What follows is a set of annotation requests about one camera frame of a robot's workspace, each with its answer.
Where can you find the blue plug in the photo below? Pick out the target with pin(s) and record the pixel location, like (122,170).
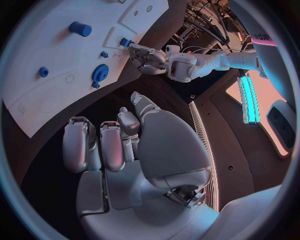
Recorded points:
(124,42)

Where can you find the glowing light bar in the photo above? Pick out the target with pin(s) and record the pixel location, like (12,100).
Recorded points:
(246,97)

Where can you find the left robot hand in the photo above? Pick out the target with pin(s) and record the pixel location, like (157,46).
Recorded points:
(152,61)

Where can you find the white task board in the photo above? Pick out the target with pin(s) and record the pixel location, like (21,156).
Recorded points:
(58,52)

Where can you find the short blue cylinder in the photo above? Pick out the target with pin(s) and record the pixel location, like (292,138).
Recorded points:
(80,29)

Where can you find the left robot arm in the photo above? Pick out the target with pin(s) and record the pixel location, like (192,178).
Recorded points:
(206,63)

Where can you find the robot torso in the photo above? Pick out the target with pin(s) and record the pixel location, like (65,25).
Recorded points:
(276,61)

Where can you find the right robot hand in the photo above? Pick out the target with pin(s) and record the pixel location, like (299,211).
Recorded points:
(168,146)

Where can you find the small blue peg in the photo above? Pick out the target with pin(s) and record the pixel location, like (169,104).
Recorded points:
(43,71)
(104,54)

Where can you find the small blue gear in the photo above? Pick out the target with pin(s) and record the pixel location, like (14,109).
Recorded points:
(95,85)

